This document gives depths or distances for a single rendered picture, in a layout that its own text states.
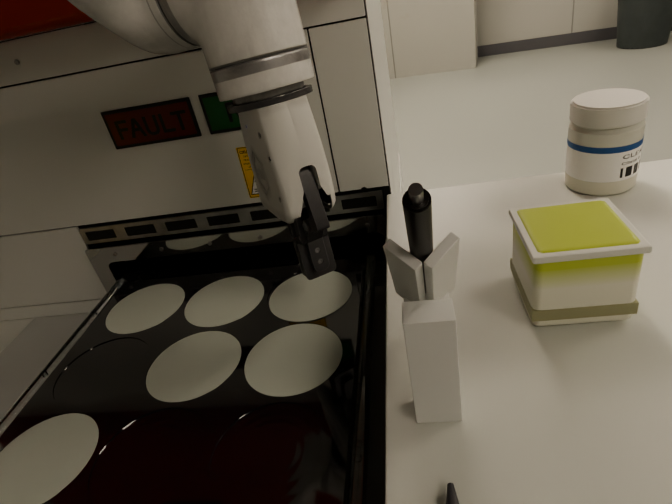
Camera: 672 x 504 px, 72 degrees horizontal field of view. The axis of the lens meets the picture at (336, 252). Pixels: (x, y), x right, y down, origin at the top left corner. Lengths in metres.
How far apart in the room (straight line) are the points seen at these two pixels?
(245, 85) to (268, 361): 0.26
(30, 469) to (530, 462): 0.41
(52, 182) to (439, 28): 5.23
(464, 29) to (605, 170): 5.19
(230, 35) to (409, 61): 5.46
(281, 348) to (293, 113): 0.24
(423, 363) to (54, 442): 0.37
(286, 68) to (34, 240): 0.54
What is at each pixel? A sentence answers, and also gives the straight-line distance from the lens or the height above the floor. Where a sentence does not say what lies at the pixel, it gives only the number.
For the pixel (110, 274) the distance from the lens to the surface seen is 0.78.
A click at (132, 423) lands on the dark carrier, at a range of 0.50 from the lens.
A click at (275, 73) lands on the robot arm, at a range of 0.39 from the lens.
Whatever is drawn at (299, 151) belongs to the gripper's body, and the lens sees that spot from 0.38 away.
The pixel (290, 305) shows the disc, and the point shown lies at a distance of 0.55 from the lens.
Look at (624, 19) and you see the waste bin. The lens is 5.85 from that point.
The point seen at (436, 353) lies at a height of 1.03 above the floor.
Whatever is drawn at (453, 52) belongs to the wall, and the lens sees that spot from 5.75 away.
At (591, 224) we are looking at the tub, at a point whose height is 1.03.
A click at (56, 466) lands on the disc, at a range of 0.51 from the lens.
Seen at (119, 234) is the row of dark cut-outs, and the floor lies 0.96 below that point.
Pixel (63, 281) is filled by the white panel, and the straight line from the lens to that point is 0.85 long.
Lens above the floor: 1.22
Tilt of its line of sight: 31 degrees down
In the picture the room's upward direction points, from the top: 12 degrees counter-clockwise
